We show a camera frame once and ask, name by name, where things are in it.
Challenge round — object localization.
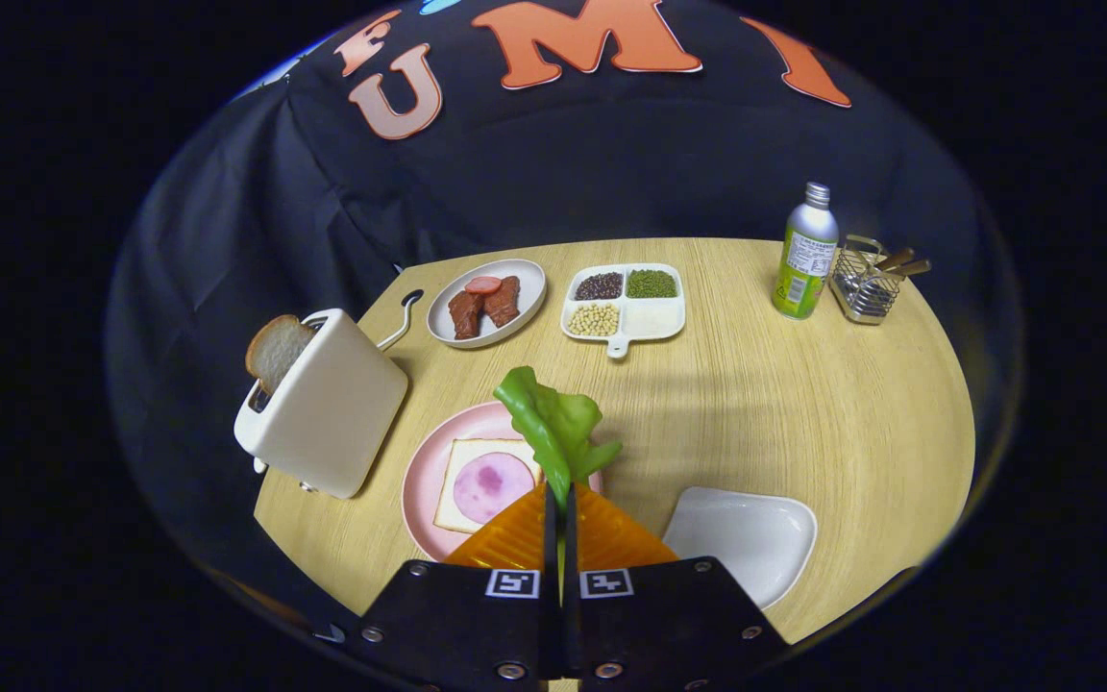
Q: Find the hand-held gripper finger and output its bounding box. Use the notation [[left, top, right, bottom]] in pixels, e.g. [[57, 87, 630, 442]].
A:
[[357, 481, 559, 692], [561, 481, 790, 692]]

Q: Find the green lettuce leaf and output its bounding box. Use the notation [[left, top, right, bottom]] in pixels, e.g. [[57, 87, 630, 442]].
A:
[[493, 366, 624, 515]]

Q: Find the toasted bread slice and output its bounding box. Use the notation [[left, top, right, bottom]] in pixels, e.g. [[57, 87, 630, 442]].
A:
[[245, 314, 316, 396]]

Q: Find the pink ham slice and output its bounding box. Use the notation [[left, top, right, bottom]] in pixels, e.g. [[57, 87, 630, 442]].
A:
[[453, 452, 536, 526]]

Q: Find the white crustless bread slice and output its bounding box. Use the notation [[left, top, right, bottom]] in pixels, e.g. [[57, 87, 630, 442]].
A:
[[433, 438, 547, 534]]

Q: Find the pink round plate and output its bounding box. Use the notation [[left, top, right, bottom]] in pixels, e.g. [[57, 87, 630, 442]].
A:
[[402, 402, 604, 563]]

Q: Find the white shallow dish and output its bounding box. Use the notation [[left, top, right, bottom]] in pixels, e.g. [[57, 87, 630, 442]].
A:
[[661, 486, 819, 611]]

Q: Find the pile of yellow soybeans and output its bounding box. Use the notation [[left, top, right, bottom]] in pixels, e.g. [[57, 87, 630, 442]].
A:
[[570, 304, 620, 337]]

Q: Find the white toaster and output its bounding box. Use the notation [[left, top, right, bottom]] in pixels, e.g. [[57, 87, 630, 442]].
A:
[[234, 309, 410, 500]]

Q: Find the large brown meat piece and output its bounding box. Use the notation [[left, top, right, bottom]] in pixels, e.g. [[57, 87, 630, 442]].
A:
[[448, 288, 487, 341]]

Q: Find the small brown meat piece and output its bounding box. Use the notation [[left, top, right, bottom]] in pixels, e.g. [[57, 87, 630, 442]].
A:
[[482, 276, 523, 329]]

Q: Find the white divided dish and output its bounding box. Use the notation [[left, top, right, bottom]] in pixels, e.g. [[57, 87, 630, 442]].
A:
[[560, 263, 687, 360]]

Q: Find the grey round plate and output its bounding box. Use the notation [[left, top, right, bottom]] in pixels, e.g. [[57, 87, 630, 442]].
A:
[[427, 259, 548, 349]]

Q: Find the pile of green beans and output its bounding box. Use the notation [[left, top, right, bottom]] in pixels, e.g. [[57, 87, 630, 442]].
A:
[[626, 269, 678, 299]]

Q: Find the silver bottle with green label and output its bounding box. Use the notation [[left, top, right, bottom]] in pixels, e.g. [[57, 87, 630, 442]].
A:
[[772, 182, 841, 321]]

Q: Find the black backdrop cloth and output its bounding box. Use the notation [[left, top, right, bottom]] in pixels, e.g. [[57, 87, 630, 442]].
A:
[[102, 0, 1025, 626]]

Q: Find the white toaster cable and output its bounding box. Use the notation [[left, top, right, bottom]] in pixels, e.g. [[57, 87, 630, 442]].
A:
[[376, 298, 417, 353]]

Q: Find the metal wire cutlery holder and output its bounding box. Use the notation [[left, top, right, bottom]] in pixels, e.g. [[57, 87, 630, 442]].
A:
[[828, 235, 905, 326]]

